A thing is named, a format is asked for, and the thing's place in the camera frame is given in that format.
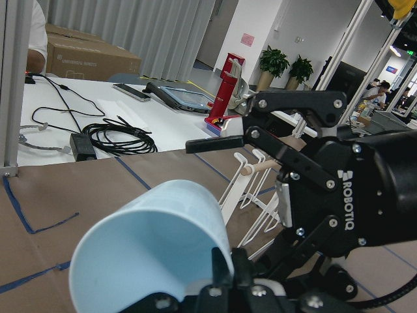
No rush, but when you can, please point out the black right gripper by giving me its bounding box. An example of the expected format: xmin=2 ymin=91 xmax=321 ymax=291
xmin=246 ymin=90 xmax=414 ymax=280

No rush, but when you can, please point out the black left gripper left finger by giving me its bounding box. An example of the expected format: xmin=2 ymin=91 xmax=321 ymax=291
xmin=211 ymin=247 xmax=233 ymax=290

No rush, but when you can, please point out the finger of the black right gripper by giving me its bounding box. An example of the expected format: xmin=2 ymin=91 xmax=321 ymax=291
xmin=185 ymin=126 xmax=336 ymax=193

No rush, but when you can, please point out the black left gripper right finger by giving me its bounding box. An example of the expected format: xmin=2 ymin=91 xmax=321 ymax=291
xmin=229 ymin=248 xmax=261 ymax=312

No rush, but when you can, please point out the light blue cup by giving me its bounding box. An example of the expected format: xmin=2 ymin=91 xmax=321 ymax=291
xmin=69 ymin=180 xmax=234 ymax=312

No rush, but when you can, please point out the potted plant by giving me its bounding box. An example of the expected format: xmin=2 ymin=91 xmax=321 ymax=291
xmin=256 ymin=46 xmax=289 ymax=91
xmin=285 ymin=55 xmax=313 ymax=90

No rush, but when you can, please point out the red stand tool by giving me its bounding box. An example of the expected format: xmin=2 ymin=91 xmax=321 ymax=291
xmin=205 ymin=53 xmax=245 ymax=136

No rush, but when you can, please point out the teach pendant tablet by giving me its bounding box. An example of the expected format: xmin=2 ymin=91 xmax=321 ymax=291
xmin=142 ymin=82 xmax=214 ymax=113

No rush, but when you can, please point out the black power adapter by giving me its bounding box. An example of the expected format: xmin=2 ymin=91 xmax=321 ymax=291
xmin=70 ymin=133 xmax=97 ymax=162

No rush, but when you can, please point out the cardboard box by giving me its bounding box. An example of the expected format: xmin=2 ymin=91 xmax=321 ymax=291
xmin=46 ymin=23 xmax=141 ymax=81

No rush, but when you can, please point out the white wire cup rack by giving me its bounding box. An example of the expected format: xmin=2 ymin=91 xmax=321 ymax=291
xmin=219 ymin=149 xmax=293 ymax=248

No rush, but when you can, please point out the coiled black cable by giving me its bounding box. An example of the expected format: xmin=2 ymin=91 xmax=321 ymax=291
xmin=81 ymin=116 xmax=158 ymax=154

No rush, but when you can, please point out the black braided cable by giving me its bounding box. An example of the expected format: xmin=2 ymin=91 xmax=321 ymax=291
xmin=351 ymin=276 xmax=417 ymax=310

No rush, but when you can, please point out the aluminium frame post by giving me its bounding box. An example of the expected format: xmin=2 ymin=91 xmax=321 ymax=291
xmin=1 ymin=1 xmax=32 ymax=177

